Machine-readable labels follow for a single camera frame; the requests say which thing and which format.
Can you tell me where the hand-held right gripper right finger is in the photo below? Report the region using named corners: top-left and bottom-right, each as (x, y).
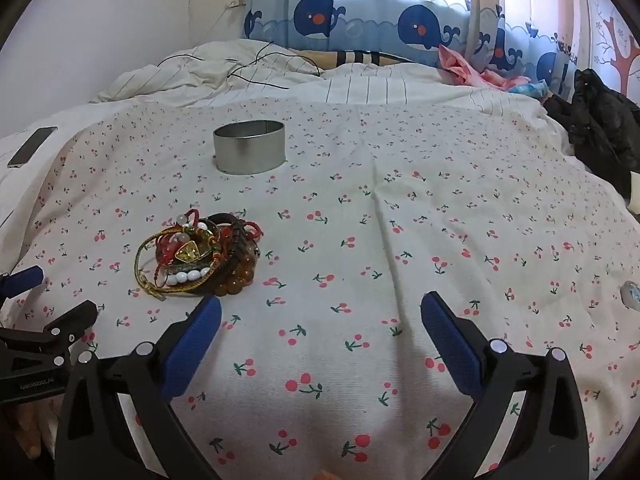
top-left (420, 290), bottom-right (591, 480)

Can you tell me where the red cord pendant necklace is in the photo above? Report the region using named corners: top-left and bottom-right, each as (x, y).
top-left (154, 232), bottom-right (182, 267)

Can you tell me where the gold braided cord bracelet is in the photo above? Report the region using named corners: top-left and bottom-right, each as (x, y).
top-left (134, 229), bottom-right (222, 304)

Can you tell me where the round metal tin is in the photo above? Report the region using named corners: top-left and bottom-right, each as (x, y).
top-left (213, 120), bottom-right (287, 176)

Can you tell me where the white wardrobe with tree decal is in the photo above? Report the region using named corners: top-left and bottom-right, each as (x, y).
top-left (579, 0), bottom-right (640, 107)

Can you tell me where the white striped quilt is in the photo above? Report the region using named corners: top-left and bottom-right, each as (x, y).
top-left (0, 39), bottom-right (575, 161)

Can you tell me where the blue whale pillow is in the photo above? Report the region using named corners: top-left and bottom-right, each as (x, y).
top-left (243, 0), bottom-right (582, 102)

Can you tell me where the cherry print blanket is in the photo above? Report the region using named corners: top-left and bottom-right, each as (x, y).
top-left (0, 96), bottom-right (640, 480)

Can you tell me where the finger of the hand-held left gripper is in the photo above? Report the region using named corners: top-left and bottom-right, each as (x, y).
top-left (0, 266), bottom-right (44, 302)
top-left (42, 300), bottom-right (99, 368)

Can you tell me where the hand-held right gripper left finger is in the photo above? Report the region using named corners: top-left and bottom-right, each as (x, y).
top-left (54, 295), bottom-right (223, 480)

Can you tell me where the dark brown braided bracelet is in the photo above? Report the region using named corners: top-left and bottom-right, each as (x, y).
top-left (197, 213), bottom-right (252, 296)

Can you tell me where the red knotted cord bracelet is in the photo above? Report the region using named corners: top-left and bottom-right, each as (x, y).
top-left (220, 219), bottom-right (264, 247)

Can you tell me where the black jacket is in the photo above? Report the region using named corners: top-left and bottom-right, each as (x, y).
top-left (542, 68), bottom-right (640, 197)

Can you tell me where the person's left hand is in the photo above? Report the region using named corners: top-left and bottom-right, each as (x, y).
top-left (9, 401), bottom-right (46, 462)

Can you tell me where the pink cloth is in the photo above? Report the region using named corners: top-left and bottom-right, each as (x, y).
top-left (437, 44), bottom-right (532, 92)

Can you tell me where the light blue cloth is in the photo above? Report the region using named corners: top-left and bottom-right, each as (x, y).
top-left (509, 81), bottom-right (552, 102)

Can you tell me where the black cable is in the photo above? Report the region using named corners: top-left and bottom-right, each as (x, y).
top-left (226, 41), bottom-right (323, 90)

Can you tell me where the brown striped pillow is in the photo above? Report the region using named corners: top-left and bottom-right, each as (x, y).
top-left (294, 48), bottom-right (417, 69)

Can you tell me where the yellow gem pendant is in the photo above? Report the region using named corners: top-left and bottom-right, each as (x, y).
top-left (172, 240), bottom-right (204, 264)

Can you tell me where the black smartphone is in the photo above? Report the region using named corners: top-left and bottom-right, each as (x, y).
top-left (7, 126), bottom-right (59, 169)

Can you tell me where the white bead bracelet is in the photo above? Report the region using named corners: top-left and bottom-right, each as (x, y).
top-left (164, 211), bottom-right (212, 287)

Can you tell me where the amber bead bracelet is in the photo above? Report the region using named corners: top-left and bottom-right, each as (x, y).
top-left (212, 249), bottom-right (259, 297)

